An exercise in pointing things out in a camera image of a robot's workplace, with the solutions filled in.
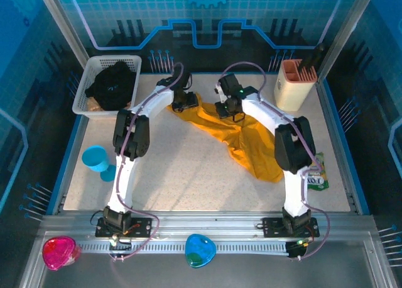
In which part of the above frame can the blue plastic goblet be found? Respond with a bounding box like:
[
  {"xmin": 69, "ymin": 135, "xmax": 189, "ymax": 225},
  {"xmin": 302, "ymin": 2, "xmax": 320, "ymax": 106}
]
[{"xmin": 82, "ymin": 145, "xmax": 117, "ymax": 182}]

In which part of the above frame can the small black controller box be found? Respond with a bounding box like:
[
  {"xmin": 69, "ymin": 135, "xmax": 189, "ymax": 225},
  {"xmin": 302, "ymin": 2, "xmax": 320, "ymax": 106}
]
[
  {"xmin": 285, "ymin": 240, "xmax": 307, "ymax": 258},
  {"xmin": 109, "ymin": 236, "xmax": 133, "ymax": 253}
]

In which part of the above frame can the aluminium frame post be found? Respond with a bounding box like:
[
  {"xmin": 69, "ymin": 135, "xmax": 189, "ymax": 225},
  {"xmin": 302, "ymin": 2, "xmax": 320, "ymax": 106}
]
[
  {"xmin": 34, "ymin": 0, "xmax": 92, "ymax": 69},
  {"xmin": 316, "ymin": 0, "xmax": 379, "ymax": 84}
]

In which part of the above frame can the blue heart-shaped container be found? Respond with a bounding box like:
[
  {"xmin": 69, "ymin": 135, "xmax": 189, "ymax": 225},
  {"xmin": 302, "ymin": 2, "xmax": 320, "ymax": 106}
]
[{"xmin": 184, "ymin": 233, "xmax": 217, "ymax": 269}]

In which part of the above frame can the yellow t-shirt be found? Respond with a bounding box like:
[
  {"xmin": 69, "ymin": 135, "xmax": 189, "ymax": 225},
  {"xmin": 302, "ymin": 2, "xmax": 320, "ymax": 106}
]
[{"xmin": 166, "ymin": 92, "xmax": 285, "ymax": 184}]

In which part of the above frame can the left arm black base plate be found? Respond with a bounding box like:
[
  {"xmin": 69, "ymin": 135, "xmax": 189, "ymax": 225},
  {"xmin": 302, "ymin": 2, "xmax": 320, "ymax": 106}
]
[{"xmin": 95, "ymin": 218, "xmax": 154, "ymax": 238}]

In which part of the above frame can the black utensil handle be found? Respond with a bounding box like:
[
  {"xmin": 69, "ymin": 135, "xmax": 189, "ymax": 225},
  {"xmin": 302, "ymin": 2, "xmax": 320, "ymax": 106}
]
[{"xmin": 300, "ymin": 42, "xmax": 326, "ymax": 74}]

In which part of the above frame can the slotted grey cable duct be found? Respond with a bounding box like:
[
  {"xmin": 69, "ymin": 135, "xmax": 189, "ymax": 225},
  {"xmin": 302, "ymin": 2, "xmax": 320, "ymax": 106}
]
[{"xmin": 77, "ymin": 242, "xmax": 290, "ymax": 255}]

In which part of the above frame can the green snack bag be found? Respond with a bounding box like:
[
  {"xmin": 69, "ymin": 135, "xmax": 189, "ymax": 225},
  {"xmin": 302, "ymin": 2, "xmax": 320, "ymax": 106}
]
[{"xmin": 307, "ymin": 152, "xmax": 330, "ymax": 193}]

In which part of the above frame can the pink heart-shaped container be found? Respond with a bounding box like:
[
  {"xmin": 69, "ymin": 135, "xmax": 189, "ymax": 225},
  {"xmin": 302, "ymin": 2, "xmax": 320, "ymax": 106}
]
[{"xmin": 42, "ymin": 236, "xmax": 82, "ymax": 272}]

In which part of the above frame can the black t-shirt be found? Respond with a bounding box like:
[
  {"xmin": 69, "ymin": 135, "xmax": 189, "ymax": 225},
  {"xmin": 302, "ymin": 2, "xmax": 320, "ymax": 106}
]
[{"xmin": 84, "ymin": 60, "xmax": 138, "ymax": 111}]

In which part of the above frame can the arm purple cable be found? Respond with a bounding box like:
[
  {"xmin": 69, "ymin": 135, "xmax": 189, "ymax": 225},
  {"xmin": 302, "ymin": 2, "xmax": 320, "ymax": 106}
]
[
  {"xmin": 108, "ymin": 61, "xmax": 185, "ymax": 262},
  {"xmin": 221, "ymin": 61, "xmax": 331, "ymax": 261}
]

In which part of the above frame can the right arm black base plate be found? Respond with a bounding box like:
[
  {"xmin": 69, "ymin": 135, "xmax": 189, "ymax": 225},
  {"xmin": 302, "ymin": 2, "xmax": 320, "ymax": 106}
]
[{"xmin": 262, "ymin": 217, "xmax": 320, "ymax": 238}]

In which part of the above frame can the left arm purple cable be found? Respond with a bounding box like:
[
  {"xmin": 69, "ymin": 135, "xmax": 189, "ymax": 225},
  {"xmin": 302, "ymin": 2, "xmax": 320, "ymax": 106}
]
[{"xmin": 108, "ymin": 61, "xmax": 185, "ymax": 262}]

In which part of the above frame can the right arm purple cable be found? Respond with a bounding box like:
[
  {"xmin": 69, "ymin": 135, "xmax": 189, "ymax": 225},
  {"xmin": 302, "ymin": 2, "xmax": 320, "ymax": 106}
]
[{"xmin": 221, "ymin": 61, "xmax": 331, "ymax": 261}]

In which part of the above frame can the aluminium extrusion rail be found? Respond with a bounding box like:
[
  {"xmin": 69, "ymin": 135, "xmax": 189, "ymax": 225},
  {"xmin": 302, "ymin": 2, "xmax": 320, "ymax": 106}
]
[{"xmin": 39, "ymin": 211, "xmax": 378, "ymax": 239}]

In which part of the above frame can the tan cloth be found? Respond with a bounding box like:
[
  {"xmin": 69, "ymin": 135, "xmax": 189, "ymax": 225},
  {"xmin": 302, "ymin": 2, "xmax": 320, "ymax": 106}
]
[{"xmin": 87, "ymin": 96, "xmax": 133, "ymax": 112}]

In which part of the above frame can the cream utensil holder orange insert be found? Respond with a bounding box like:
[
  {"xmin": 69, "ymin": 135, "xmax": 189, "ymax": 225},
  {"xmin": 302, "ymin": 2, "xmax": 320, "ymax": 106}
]
[{"xmin": 272, "ymin": 58, "xmax": 318, "ymax": 112}]

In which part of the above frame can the white plastic laundry basket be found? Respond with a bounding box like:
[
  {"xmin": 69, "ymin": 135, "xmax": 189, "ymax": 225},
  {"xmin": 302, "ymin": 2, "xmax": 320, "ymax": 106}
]
[{"xmin": 72, "ymin": 54, "xmax": 143, "ymax": 121}]

